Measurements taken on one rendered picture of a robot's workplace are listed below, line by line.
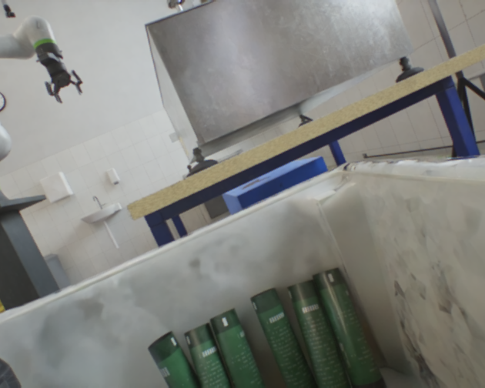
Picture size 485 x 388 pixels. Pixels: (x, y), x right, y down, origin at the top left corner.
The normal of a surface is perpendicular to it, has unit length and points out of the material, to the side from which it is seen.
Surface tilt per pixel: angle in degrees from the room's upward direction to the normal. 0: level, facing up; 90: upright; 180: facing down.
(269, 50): 90
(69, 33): 90
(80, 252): 90
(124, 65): 90
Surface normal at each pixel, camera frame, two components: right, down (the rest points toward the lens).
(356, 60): 0.17, 0.02
